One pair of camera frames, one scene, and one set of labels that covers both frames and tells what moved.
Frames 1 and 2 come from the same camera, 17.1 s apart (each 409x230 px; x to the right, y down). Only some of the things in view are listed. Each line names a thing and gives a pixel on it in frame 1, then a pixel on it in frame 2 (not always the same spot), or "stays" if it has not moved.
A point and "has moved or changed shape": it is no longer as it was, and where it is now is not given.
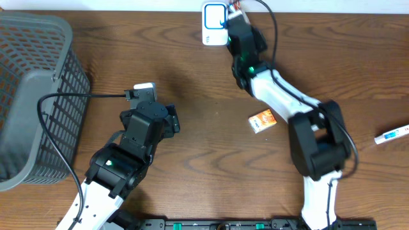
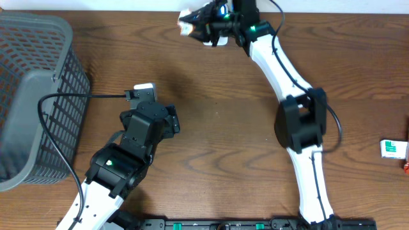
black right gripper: x=261 y=44 to x=199 y=16
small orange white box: x=262 y=121 to x=186 y=28
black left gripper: x=171 y=121 stays
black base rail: x=236 y=223 stays
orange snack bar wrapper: x=235 y=8 has moved or changed shape
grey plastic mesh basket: x=45 y=98 stays
